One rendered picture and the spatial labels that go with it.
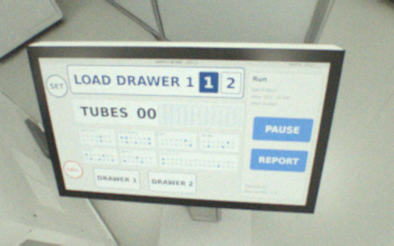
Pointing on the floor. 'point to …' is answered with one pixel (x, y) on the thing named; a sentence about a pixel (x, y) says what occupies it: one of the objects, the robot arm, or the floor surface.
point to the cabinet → (36, 174)
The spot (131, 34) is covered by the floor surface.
